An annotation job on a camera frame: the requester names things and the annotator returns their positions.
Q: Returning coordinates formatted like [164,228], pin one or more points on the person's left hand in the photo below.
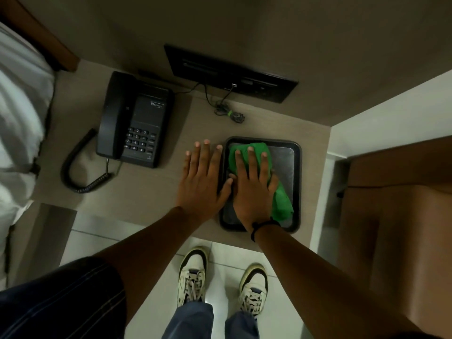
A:
[197,187]

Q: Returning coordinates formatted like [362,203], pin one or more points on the person's right thumb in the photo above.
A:
[232,183]

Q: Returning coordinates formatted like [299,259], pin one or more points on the person's left forearm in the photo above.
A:
[148,254]

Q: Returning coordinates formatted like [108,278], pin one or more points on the person's left thumb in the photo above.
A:
[226,189]

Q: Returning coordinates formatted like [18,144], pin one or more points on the white and black left sneaker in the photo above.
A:
[192,275]

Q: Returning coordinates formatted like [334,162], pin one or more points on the dark blue striped shirt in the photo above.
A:
[60,300]

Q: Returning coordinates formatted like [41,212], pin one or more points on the person's right little finger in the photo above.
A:
[274,181]

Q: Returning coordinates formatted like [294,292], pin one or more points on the black desk telephone base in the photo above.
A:
[146,130]

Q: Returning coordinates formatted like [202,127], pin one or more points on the person's right hand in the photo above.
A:
[252,201]

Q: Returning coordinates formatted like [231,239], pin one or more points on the black wristband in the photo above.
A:
[255,230]

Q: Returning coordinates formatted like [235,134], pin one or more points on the person's right middle finger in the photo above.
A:
[252,162]

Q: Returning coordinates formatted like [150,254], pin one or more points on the person's right forearm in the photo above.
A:
[317,278]

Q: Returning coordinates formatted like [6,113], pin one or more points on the person's left middle finger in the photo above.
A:
[205,155]

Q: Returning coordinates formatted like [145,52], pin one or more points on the white and black right sneaker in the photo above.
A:
[253,293]

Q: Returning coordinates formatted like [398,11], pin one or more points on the person's left little finger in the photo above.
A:
[188,164]

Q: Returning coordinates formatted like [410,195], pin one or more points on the blue jeans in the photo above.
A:
[190,323]

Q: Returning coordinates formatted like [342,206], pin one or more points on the white and black sneaker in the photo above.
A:
[192,275]
[253,293]

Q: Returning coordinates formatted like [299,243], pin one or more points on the black telephone handset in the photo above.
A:
[113,116]

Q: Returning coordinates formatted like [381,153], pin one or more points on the brown wooden headboard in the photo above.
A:
[39,35]

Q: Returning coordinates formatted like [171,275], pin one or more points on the green cleaning cloth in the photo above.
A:
[282,201]

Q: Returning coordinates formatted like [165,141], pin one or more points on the black wall socket panel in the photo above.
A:
[226,72]

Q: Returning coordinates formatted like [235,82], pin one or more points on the black rectangular tray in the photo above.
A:
[284,162]

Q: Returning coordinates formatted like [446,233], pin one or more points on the white bed linen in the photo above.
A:
[21,112]

